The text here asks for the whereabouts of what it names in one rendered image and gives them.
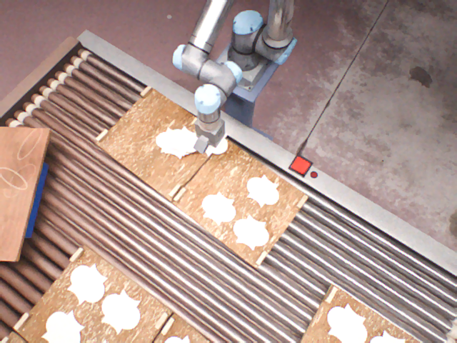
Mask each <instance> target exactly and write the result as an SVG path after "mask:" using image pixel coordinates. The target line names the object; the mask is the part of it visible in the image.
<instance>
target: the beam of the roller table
mask: <svg viewBox="0 0 457 343"><path fill-rule="evenodd" d="M77 40H79V41H80V42H81V44H82V46H83V47H84V49H85V51H89V52H90V53H92V54H93V55H94V56H95V57H98V58H99V59H100V60H102V61H104V62H106V64H108V65H109V66H111V67H113V68H114V69H116V70H117V71H120V72H121V73H123V74H125V75H126V76H128V77H129V78H131V79H133V80H134V81H136V82H138V83H139V84H140V85H142V86H144V87H145V88H147V87H148V85H149V86H151V87H152V88H154V89H155V90H157V91H158V92H159V93H161V94H163V95H164V96H166V97H168V98H169V99H170V100H172V101H173V102H175V103H176V104H178V105H179V106H181V107H182V108H183V109H184V110H185V111H187V112H189V113H190V114H192V115H194V116H195V117H196V115H197V111H196V105H195V94H193V93H191V92H190V91H187V90H185V89H184V88H183V87H181V86H180V85H179V84H177V83H176V82H174V81H172V80H170V79H169V78H167V77H165V76H163V75H161V74H160V73H158V72H157V71H154V70H153V69H151V68H150V67H148V66H147V65H145V64H142V62H140V61H139V60H137V59H135V58H133V57H132V56H130V55H128V54H127V53H125V52H124V51H122V50H120V49H117V48H116V47H115V46H113V45H111V44H110V43H108V42H106V41H104V40H103V39H102V38H101V37H99V36H97V35H95V34H93V33H92V32H90V31H89V30H87V29H86V30H85V31H84V32H83V33H82V34H81V35H80V36H79V37H77ZM196 118H198V117H196ZM221 119H223V120H224V121H225V134H228V136H227V137H226V138H227V139H229V140H231V141H232V142H235V143H236V144H238V145H239V146H241V147H243V148H244V149H246V150H248V151H249V152H251V153H252V154H254V156H256V157H258V158H260V159H262V160H264V161H265V162H266V163H268V164H270V165H271V166H273V167H275V168H276V169H278V170H279V171H282V172H283V173H285V174H287V175H289V176H290V177H291V178H292V179H294V180H295V181H297V182H298V183H300V184H302V185H304V186H305V187H307V188H309V189H310V190H312V191H314V192H316V193H317V194H319V195H320V196H322V197H323V198H325V199H327V200H329V201H330V202H331V203H332V204H335V205H336V206H338V207H339V208H341V209H342V210H344V211H345V212H347V213H349V214H351V215H353V216H355V217H356V218H357V219H360V220H361V221H362V222H364V223H366V225H368V226H370V227H371V228H373V229H375V230H376V231H378V232H380V233H382V234H383V235H385V236H386V237H388V238H389V239H391V240H393V241H394V242H397V243H398V244H400V245H401V246H403V247H404V248H405V249H407V250H408V251H410V252H412V253H414V254H415V255H416V256H418V257H420V258H422V259H424V260H426V261H427V262H429V263H430V264H432V265H433V266H435V267H437V268H439V270H441V271H442V272H445V273H446V274H447V275H449V276H451V277H453V278H454V279H456V280H457V252H455V251H453V250H452V249H450V248H448V246H446V245H445V244H443V243H440V242H439V241H437V240H436V239H434V238H433V237H430V236H429V235H427V234H426V233H424V232H422V231H421V230H419V229H417V228H415V227H413V226H411V224H409V223H408V222H406V221H404V220H403V219H401V218H400V217H397V216H396V215H394V214H392V213H390V212H389V211H387V210H385V209H384V208H382V207H380V206H379V205H377V204H375V203H374V202H371V200H370V199H367V198H366V197H364V196H363V195H361V194H359V193H358V192H356V191H354V190H353V189H351V188H350V187H347V186H346V185H344V184H342V183H341V182H339V181H337V180H335V179H334V178H333V177H332V176H330V175H328V174H326V173H324V172H323V171H321V170H320V169H317V168H316V167H314V166H313V165H312V166H311V168H310V169H309V171H308V173H307V174H306V176H305V177H304V179H302V177H300V176H299V175H297V174H296V173H294V172H292V171H291V170H289V169H288V167H289V166H290V164H291V162H292V161H293V160H294V158H295V157H296V156H295V154H293V153H291V152H290V151H288V150H287V149H284V148H283V147H282V146H279V145H278V144H276V143H274V142H272V141H271V140H270V139H267V138H266V137H264V136H263V135H261V134H259V133H257V131H255V130H253V129H252V128H250V127H248V126H246V125H245V124H243V123H241V122H240V121H238V120H237V119H234V118H233V117H231V116H229V115H228V114H226V113H224V112H222V111H221ZM312 171H315V172H317V174H318V176H317V177H316V179H312V177H311V175H310V173H311V172H312Z"/></svg>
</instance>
